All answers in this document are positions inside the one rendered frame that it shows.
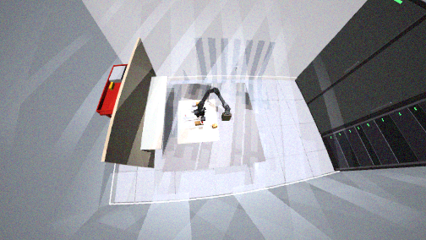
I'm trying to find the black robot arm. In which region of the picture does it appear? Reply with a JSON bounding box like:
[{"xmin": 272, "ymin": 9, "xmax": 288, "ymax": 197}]
[{"xmin": 194, "ymin": 87, "xmax": 231, "ymax": 117}]

